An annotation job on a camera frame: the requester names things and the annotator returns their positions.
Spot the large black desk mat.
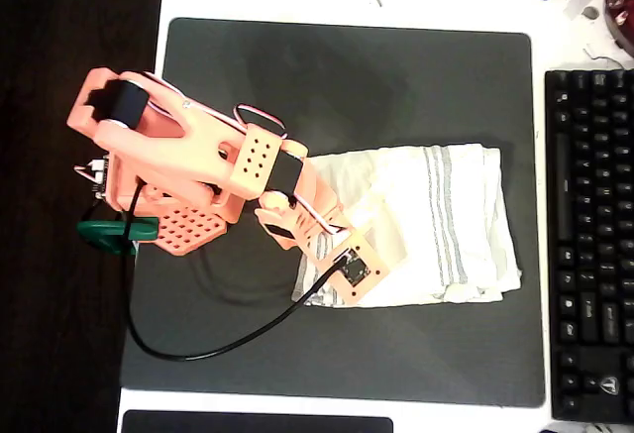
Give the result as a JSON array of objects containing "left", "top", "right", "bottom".
[{"left": 120, "top": 16, "right": 547, "bottom": 409}]

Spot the green table clamp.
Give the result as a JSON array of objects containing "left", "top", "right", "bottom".
[{"left": 76, "top": 217, "right": 160, "bottom": 257}]

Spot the flat black pad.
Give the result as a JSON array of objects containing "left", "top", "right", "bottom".
[{"left": 121, "top": 408, "right": 395, "bottom": 433}]

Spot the black computer keyboard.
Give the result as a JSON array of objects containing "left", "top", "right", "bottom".
[{"left": 544, "top": 68, "right": 634, "bottom": 424}]

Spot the black camera usb cable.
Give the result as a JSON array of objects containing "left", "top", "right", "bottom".
[{"left": 118, "top": 182, "right": 351, "bottom": 363}]

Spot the white striped cloth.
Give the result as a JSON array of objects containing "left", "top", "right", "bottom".
[{"left": 291, "top": 143, "right": 524, "bottom": 308}]

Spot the white red servo wire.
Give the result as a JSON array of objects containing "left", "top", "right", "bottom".
[{"left": 236, "top": 103, "right": 289, "bottom": 143}]

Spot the dark red round container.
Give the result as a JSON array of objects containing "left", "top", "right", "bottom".
[{"left": 602, "top": 0, "right": 634, "bottom": 55}]

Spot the orange-framed camera module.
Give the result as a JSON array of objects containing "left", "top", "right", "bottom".
[{"left": 332, "top": 232, "right": 386, "bottom": 308}]

